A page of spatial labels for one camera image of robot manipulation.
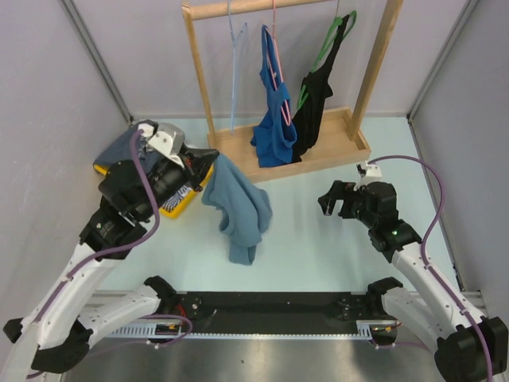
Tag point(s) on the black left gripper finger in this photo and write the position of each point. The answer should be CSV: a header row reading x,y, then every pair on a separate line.
x,y
201,176
202,157

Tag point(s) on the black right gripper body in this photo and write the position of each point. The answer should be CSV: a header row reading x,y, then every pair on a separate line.
x,y
355,208

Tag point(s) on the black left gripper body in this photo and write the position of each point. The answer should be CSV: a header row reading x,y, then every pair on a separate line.
x,y
168,179

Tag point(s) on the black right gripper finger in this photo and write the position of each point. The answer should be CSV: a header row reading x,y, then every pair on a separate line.
x,y
328,201
341,189

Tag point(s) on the grey-blue tank top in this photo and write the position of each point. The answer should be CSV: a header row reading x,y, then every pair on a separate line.
x,y
246,210

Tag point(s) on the light blue wire hanger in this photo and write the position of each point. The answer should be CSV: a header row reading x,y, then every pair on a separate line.
x,y
237,47

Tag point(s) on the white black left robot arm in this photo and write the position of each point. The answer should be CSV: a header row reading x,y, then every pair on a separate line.
x,y
59,333

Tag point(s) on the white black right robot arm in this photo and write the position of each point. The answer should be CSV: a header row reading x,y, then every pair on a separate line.
x,y
465,343

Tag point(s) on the black tank top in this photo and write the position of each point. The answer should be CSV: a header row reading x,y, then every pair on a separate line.
x,y
315,89

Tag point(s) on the royal blue tank top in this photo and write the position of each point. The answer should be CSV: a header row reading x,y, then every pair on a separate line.
x,y
274,146

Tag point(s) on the green plastic hanger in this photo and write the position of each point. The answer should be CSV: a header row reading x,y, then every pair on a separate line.
x,y
338,30

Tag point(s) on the dark blue printed shirt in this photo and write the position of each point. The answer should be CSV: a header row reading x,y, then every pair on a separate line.
x,y
119,150

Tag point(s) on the wooden clothes rack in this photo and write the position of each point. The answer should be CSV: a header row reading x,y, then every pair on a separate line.
x,y
343,143

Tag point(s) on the blue white striped garment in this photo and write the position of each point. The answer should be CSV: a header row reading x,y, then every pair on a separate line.
x,y
178,198

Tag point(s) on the yellow plastic tray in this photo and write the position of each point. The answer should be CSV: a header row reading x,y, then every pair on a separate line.
x,y
174,214

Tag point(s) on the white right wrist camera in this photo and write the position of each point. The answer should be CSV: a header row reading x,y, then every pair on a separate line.
x,y
368,173

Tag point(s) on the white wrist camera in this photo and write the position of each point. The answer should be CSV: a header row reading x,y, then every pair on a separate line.
x,y
165,138
368,173

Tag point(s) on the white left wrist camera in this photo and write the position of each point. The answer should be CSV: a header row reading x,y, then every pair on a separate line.
x,y
165,138

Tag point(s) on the pink wire hanger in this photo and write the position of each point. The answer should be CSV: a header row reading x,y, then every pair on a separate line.
x,y
277,96

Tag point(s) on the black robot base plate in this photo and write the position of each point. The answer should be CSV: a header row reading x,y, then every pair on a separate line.
x,y
283,314

